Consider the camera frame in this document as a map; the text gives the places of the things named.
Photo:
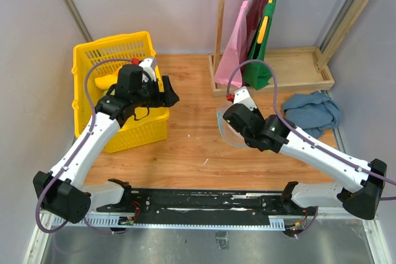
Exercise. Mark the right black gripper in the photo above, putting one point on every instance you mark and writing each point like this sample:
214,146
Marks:
255,111

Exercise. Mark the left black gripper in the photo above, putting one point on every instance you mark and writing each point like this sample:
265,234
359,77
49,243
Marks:
169,97

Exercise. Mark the clear zip top bag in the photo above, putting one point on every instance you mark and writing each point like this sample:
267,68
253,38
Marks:
229,135

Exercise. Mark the yellow plastic basket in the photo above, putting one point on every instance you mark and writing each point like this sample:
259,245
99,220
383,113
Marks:
151,124

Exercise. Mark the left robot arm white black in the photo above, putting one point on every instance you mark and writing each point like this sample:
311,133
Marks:
60,191

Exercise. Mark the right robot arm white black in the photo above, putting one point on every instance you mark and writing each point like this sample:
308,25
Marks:
357,186

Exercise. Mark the green hanging bag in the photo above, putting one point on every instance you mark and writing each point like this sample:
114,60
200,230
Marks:
255,74

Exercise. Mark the pink hanging bag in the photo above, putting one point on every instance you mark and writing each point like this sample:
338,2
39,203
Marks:
235,52

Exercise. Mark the dark red hanging bag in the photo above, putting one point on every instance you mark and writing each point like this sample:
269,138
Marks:
253,14

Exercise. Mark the blue crumpled cloth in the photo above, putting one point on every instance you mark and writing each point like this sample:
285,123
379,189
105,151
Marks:
314,113

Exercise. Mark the yellow mango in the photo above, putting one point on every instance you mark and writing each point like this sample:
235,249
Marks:
106,81

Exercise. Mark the wooden rack tray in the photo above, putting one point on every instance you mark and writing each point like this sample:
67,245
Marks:
305,69

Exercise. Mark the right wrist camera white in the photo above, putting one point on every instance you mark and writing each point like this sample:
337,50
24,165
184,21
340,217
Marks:
242,96

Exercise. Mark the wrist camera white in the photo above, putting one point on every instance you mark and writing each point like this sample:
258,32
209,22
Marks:
149,65
242,96

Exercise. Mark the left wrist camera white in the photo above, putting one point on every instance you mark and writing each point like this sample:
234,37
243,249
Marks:
149,65

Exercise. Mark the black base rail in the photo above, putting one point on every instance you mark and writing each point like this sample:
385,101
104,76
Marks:
204,209

